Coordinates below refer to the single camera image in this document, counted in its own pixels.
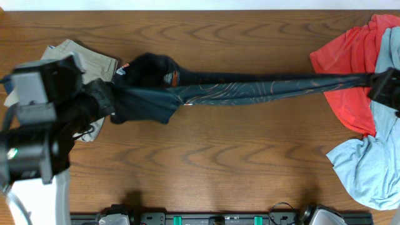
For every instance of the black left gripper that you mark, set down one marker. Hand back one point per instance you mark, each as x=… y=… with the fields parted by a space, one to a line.
x=102 y=98

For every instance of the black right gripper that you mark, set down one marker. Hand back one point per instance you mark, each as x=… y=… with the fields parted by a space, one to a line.
x=384 y=88

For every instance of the black orange-patterned jersey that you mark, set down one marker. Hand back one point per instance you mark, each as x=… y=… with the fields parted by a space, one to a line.
x=152 y=87

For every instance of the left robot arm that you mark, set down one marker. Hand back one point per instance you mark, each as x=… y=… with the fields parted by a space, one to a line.
x=35 y=165

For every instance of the red t-shirt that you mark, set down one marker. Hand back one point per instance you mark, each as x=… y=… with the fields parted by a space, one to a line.
x=350 y=58

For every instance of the folded khaki trousers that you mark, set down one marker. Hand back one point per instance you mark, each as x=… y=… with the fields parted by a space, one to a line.
x=96 y=65

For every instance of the light blue t-shirt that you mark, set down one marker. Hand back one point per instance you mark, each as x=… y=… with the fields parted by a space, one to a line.
x=369 y=168

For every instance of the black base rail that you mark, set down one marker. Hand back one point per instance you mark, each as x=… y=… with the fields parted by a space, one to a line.
x=312 y=214

